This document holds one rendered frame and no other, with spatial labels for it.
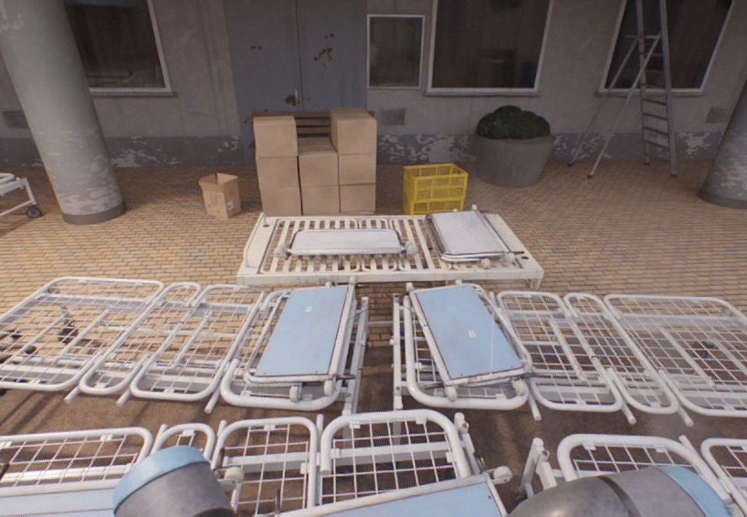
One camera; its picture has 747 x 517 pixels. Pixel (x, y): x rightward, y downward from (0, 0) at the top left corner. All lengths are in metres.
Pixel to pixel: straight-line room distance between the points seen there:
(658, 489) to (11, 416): 3.00
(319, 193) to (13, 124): 5.04
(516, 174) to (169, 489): 5.71
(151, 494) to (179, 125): 6.64
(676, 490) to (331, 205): 4.08
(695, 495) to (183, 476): 0.63
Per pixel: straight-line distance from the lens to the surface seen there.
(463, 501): 1.61
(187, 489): 0.61
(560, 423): 2.66
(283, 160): 4.29
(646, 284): 4.26
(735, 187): 6.73
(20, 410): 3.17
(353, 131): 4.28
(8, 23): 5.18
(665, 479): 0.71
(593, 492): 0.65
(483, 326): 2.21
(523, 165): 5.97
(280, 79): 6.60
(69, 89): 5.19
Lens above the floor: 1.89
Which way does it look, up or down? 29 degrees down
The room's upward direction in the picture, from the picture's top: 1 degrees clockwise
